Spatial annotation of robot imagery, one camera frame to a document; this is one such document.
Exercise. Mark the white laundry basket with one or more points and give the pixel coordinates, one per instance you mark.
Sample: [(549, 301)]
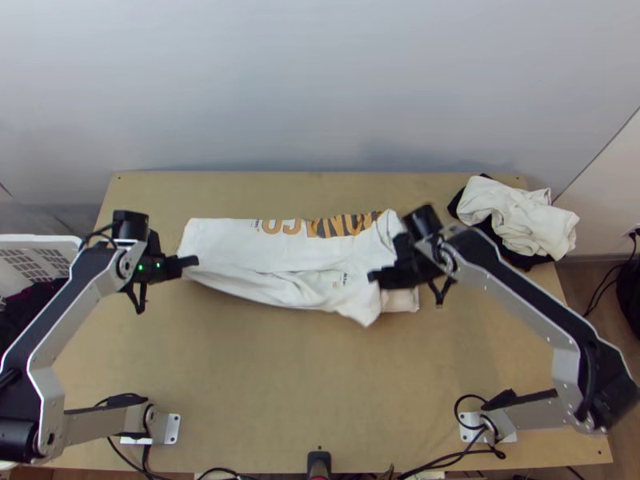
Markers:
[(30, 255)]

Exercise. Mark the heap of dark clothes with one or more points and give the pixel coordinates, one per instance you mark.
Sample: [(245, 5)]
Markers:
[(20, 312)]

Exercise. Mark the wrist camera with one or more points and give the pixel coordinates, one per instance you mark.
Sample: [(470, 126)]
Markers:
[(402, 246), (154, 244)]

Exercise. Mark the black bag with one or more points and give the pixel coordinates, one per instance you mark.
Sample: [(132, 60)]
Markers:
[(631, 295)]

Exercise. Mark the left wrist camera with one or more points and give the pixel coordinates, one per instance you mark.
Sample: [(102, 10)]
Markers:
[(154, 244)]

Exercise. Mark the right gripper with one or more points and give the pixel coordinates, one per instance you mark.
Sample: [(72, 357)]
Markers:
[(407, 272)]

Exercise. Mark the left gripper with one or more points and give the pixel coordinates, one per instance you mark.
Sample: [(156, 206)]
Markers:
[(157, 270)]

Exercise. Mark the black mounting post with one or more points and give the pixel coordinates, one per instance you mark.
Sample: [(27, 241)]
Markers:
[(318, 465)]

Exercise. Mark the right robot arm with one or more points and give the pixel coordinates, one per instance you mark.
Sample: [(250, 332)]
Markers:
[(500, 270)]

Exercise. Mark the white t-shirt with orange print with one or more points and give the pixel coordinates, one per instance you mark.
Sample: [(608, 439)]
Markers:
[(300, 260)]

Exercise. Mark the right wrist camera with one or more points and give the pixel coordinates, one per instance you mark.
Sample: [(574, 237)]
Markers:
[(402, 246)]

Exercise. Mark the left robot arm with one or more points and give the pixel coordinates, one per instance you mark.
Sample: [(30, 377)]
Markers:
[(85, 280)]

